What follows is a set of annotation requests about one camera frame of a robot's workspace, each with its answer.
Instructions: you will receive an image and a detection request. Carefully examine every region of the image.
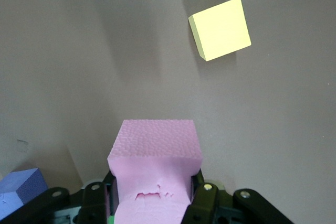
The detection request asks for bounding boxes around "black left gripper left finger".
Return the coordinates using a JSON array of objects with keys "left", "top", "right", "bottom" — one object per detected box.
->
[{"left": 77, "top": 170, "right": 117, "bottom": 224}]

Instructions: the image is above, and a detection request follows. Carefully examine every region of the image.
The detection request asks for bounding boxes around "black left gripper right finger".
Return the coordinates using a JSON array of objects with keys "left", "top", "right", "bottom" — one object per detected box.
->
[{"left": 181, "top": 168, "right": 219, "bottom": 224}]

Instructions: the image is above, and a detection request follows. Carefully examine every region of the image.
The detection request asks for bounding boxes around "pink foam cube with slit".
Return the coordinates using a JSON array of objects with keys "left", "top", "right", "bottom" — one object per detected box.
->
[{"left": 107, "top": 119, "right": 204, "bottom": 224}]

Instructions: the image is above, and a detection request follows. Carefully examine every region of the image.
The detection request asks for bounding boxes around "yellow foam cube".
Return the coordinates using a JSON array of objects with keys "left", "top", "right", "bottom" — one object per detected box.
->
[{"left": 188, "top": 0, "right": 252, "bottom": 63}]

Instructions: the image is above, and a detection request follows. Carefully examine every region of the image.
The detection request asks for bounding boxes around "purple foam cube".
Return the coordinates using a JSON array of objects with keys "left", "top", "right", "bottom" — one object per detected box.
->
[{"left": 0, "top": 168, "right": 49, "bottom": 222}]

